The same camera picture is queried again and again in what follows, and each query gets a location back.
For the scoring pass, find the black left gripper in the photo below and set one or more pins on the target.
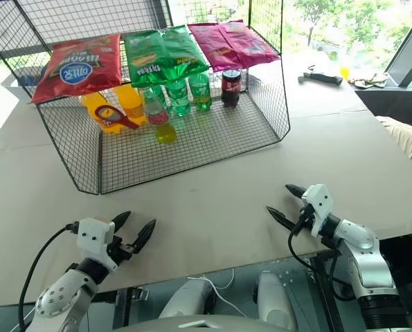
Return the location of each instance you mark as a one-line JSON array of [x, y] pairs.
[[120, 250]]

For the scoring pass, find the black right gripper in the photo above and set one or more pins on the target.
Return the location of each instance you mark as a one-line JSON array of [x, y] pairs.
[[306, 216]]

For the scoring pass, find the glass bottle with red label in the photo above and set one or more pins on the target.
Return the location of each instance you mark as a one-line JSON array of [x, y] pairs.
[[157, 117]]

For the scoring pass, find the orange soda plastic bottle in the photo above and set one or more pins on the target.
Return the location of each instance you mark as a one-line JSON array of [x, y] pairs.
[[129, 100], [88, 103]]

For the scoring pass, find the dark cola plastic bottle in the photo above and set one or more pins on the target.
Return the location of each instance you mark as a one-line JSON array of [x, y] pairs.
[[230, 90]]

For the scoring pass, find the green soda plastic bottle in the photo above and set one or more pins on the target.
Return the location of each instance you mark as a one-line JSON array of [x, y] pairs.
[[178, 100], [200, 93]]

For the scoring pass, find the silver left robot leg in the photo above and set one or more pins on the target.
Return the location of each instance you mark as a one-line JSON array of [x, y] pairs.
[[188, 297]]

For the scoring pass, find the silver robot leg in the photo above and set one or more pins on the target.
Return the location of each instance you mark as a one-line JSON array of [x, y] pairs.
[[275, 297], [188, 297]]

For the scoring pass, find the silver right robot leg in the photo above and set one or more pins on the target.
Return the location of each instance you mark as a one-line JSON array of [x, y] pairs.
[[275, 297]]

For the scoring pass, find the grey robot torso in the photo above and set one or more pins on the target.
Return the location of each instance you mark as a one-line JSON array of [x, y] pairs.
[[198, 323]]

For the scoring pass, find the person's khaki trouser leg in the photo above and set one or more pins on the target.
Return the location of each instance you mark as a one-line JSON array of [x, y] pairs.
[[410, 138]]

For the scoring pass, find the yellow cup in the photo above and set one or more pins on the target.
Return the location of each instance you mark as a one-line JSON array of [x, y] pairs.
[[345, 72]]

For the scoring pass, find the camouflage cloth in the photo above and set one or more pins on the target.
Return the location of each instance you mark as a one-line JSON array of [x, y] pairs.
[[368, 83]]

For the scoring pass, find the magenta chip bag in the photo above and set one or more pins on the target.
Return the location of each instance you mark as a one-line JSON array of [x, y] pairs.
[[209, 45], [250, 45]]

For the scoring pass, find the red chip bag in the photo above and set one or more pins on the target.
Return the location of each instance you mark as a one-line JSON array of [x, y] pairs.
[[77, 69]]

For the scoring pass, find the green chip bag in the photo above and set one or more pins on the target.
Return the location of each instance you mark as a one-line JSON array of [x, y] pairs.
[[183, 52], [143, 58]]

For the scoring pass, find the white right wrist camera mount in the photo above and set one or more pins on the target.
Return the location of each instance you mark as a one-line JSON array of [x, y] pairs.
[[318, 204]]

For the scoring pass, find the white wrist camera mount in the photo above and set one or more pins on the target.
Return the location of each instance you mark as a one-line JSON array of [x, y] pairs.
[[93, 238], [318, 204]]

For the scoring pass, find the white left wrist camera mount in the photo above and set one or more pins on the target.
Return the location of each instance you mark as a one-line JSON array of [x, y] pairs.
[[93, 238]]

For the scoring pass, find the black table frame beam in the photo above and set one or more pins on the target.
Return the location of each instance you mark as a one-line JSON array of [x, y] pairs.
[[325, 294]]

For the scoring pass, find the black window frame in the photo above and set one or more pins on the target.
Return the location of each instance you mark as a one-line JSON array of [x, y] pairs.
[[408, 52]]

